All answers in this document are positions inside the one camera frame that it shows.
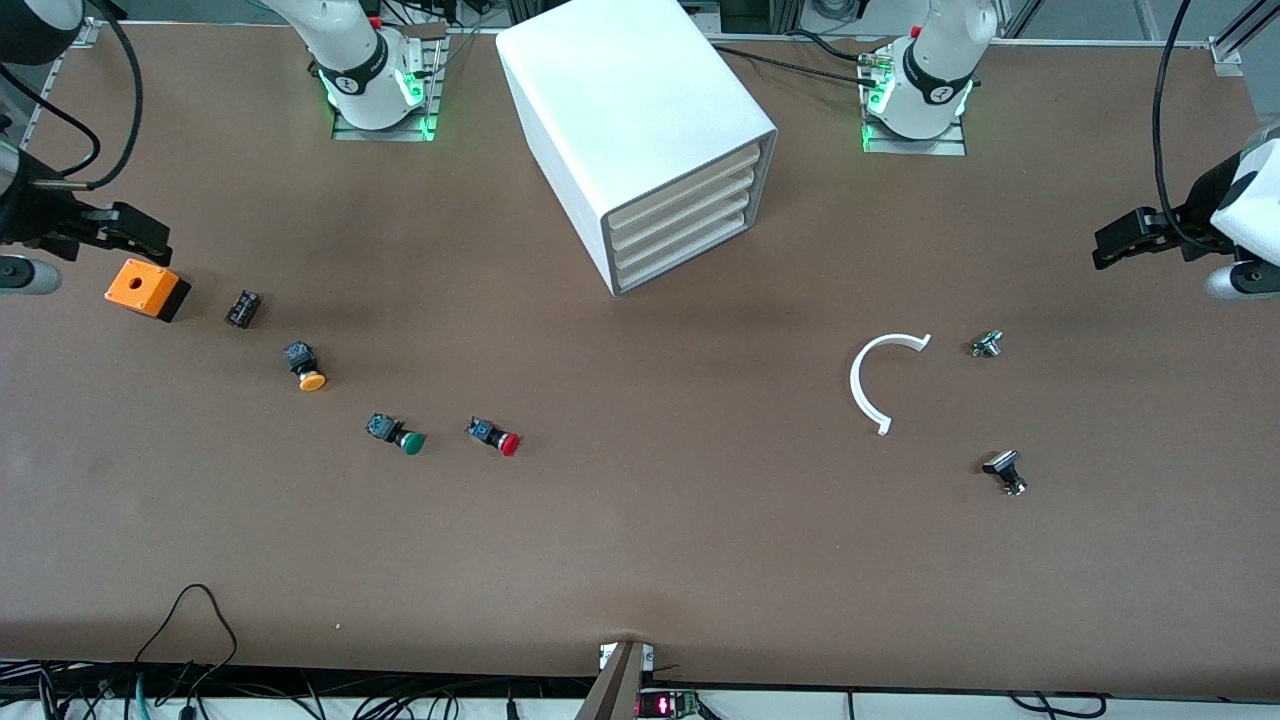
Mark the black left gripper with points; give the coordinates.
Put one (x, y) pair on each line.
(1192, 222)

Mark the orange button enclosure box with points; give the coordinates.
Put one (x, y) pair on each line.
(140, 287)

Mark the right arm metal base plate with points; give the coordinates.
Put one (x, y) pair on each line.
(385, 133)

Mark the green mushroom push button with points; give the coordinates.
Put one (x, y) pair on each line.
(385, 428)

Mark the small black contact block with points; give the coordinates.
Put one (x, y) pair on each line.
(243, 309)

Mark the circuit board with red display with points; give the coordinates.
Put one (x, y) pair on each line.
(665, 706)

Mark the grey camera stand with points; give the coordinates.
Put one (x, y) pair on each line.
(615, 690)

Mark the white drawer cabinet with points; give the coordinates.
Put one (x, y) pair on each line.
(620, 100)

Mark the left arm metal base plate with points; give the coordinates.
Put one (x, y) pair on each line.
(915, 148)

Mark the white plastic drawer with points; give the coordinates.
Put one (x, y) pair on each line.
(690, 209)
(690, 229)
(690, 188)
(690, 249)

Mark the yellow push button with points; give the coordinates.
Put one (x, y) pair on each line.
(300, 358)

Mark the small green metal component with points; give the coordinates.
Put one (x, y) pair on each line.
(987, 344)

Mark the aluminium frame corner profile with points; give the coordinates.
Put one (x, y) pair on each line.
(90, 32)
(1225, 55)

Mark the red push button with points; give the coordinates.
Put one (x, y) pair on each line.
(492, 436)

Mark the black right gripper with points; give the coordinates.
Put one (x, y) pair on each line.
(35, 215)

